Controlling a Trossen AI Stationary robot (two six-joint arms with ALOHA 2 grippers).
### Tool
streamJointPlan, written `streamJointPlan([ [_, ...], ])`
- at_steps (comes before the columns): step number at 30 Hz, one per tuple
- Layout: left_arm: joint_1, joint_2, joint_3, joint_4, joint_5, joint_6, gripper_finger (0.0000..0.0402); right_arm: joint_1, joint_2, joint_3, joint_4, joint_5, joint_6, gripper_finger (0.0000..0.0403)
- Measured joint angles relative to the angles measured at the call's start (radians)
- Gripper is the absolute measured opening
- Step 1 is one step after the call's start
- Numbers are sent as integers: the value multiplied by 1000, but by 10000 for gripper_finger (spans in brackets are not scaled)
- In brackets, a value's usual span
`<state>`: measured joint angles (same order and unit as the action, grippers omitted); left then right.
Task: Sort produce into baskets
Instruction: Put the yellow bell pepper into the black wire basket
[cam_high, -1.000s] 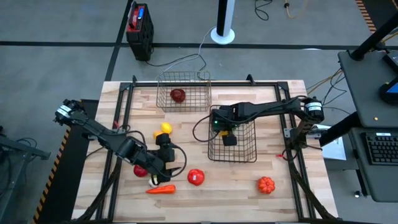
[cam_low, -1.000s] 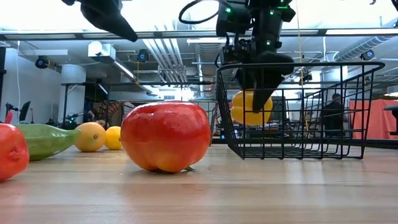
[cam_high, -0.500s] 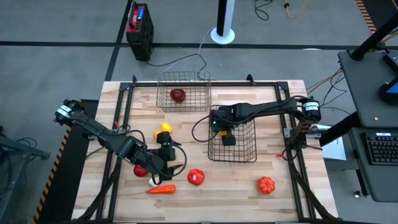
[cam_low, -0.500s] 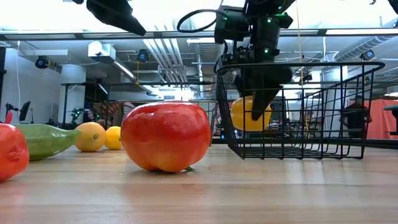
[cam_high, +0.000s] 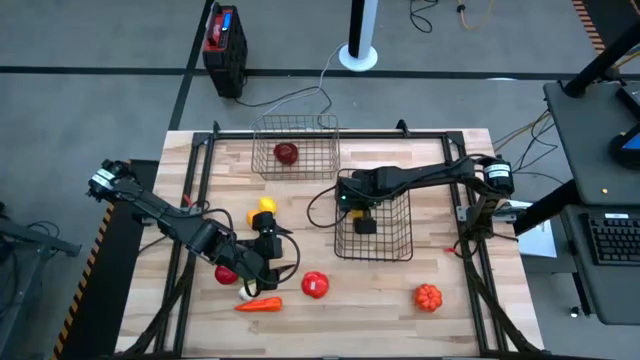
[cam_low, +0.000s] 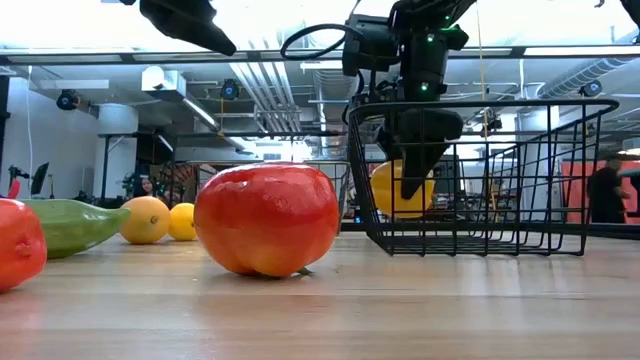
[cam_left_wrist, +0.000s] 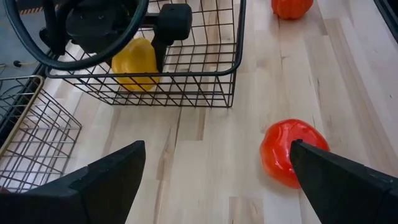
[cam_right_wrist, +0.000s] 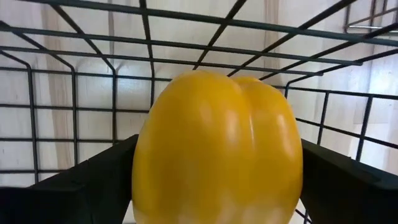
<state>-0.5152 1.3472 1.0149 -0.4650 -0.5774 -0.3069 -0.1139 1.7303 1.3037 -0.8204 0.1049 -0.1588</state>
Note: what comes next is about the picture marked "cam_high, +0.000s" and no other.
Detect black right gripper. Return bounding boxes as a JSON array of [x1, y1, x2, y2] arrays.
[[336, 168, 389, 236]]

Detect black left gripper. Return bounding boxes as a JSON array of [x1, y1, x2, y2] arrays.
[[239, 211, 298, 292]]

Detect orange-red round fruit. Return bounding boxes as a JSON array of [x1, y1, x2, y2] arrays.
[[300, 271, 331, 300]]

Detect orange carrot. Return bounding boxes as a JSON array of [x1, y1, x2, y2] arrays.
[[233, 296, 284, 314]]

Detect small shiny red fruit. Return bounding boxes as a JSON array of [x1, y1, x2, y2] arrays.
[[214, 264, 240, 286]]

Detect orange pumpkin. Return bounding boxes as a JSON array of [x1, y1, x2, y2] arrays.
[[413, 283, 444, 313]]

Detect dark red apple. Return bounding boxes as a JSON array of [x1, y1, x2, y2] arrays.
[[273, 142, 300, 166]]

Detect white paper sheet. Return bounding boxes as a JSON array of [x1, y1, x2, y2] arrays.
[[517, 219, 559, 259]]

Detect black platform with hazard stripes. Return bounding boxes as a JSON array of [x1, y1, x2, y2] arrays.
[[52, 158, 161, 360], [571, 0, 640, 56]]

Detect red and black toolbox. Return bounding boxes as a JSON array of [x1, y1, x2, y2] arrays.
[[202, 3, 249, 100]]

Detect dark grey desk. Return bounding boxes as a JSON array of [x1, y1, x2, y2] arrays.
[[543, 79, 640, 326]]

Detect black keyboard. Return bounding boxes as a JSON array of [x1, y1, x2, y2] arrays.
[[587, 212, 640, 267]]

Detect grey metal stand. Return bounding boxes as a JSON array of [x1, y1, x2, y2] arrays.
[[0, 199, 84, 321]]

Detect black device with blue screen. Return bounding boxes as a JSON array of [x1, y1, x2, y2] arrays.
[[608, 122, 640, 171]]

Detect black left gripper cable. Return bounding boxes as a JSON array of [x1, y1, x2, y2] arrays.
[[199, 199, 302, 289]]

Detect black wire basket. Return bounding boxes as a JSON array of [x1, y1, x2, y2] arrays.
[[333, 168, 414, 263]]

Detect silver wire basket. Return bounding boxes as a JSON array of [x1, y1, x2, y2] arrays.
[[249, 113, 341, 181]]

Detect wire mesh basket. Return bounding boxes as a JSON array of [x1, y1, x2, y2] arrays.
[[122, 119, 544, 359]]

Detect black floor cable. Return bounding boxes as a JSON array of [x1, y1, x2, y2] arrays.
[[234, 85, 334, 116], [408, 0, 434, 35]]

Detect white floor cable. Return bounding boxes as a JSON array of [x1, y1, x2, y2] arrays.
[[259, 43, 347, 119]]

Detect post with white round base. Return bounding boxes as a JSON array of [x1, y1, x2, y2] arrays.
[[338, 0, 380, 73]]

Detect yellow cable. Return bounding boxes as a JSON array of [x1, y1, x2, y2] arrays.
[[455, 0, 496, 31]]

